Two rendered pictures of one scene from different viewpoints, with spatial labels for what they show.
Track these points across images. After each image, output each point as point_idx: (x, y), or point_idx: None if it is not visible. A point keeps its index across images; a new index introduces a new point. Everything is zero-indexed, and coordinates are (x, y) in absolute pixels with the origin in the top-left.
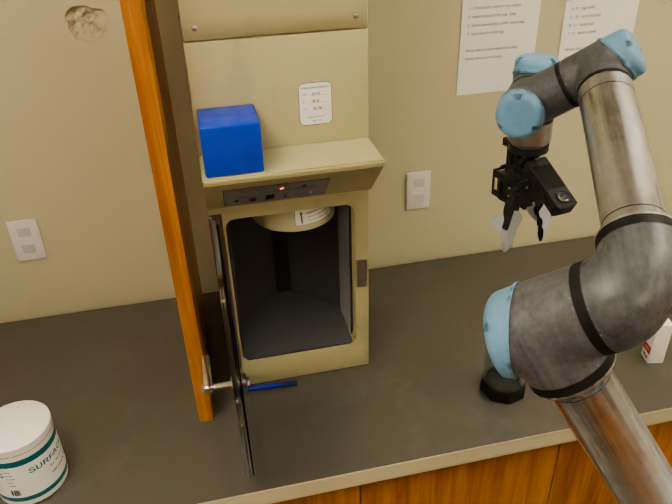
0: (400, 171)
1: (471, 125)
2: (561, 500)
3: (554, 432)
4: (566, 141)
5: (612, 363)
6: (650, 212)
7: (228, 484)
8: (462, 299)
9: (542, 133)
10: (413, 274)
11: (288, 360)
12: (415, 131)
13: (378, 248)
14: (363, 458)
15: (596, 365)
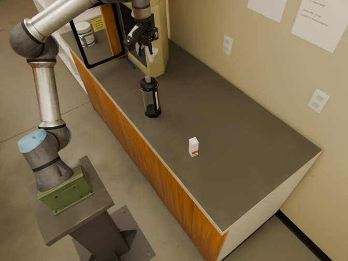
0: (223, 32)
1: (251, 27)
2: (153, 160)
3: (136, 128)
4: (292, 66)
5: (31, 62)
6: (24, 20)
7: (93, 69)
8: (201, 92)
9: (134, 11)
10: (209, 76)
11: (135, 60)
12: (230, 16)
13: (213, 60)
14: (110, 89)
15: (27, 58)
